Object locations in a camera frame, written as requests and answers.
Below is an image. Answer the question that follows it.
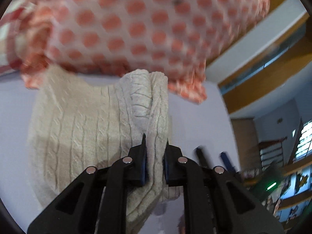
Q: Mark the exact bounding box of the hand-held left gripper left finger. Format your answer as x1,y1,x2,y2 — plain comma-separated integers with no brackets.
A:
27,133,149,234

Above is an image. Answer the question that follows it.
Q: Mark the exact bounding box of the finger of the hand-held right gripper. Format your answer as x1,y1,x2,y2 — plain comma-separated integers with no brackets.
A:
194,146,213,170
219,152,236,174

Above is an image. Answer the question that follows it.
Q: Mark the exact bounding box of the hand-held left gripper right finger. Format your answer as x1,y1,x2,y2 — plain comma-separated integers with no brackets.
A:
162,138,285,234

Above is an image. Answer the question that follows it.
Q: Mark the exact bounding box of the cream cable-knit sweater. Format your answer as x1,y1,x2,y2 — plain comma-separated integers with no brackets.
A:
26,66,186,234

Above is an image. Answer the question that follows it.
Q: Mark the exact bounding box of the wooden door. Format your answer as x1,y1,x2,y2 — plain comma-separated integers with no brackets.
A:
231,118,263,176

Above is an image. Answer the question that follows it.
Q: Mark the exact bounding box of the window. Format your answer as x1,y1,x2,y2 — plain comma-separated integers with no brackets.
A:
293,121,312,163

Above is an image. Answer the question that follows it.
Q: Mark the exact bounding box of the red dotted white garment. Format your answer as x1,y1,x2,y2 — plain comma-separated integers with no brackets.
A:
0,0,271,104

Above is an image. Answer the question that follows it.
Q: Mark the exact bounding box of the wooden wall shelf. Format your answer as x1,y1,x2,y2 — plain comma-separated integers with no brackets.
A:
258,136,312,225

